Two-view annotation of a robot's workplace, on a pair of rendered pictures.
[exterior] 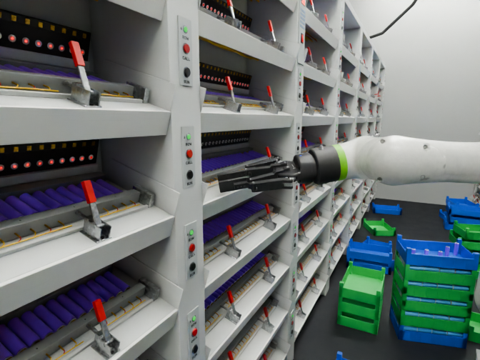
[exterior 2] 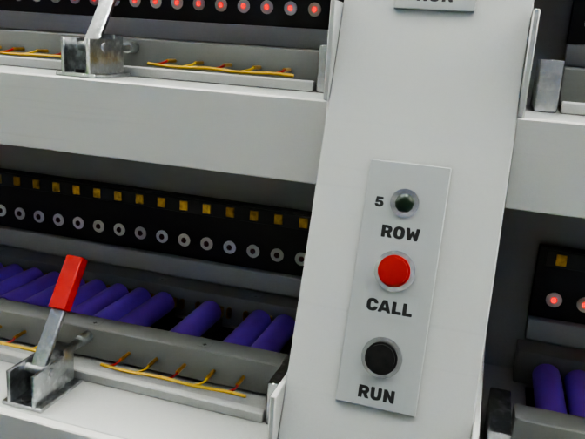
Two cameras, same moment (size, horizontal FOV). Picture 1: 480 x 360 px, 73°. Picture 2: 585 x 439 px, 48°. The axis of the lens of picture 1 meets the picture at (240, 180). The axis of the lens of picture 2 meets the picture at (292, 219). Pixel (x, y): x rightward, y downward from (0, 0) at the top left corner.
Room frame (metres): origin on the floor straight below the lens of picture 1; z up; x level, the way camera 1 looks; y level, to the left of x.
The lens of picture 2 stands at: (1.15, -0.53, 1.02)
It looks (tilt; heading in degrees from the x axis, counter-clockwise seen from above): 2 degrees up; 78
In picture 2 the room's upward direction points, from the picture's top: 9 degrees clockwise
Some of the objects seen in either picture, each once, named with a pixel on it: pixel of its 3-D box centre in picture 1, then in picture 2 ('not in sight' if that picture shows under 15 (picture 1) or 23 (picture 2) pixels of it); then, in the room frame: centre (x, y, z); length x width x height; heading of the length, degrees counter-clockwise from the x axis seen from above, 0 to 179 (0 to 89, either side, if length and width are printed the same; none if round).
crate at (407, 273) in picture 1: (432, 266); not in sight; (1.51, -0.96, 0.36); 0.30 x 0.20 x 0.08; 77
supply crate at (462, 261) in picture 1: (433, 251); not in sight; (1.51, -0.96, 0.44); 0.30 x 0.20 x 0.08; 77
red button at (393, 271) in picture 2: not in sight; (394, 271); (1.27, -0.22, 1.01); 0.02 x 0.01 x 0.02; 152
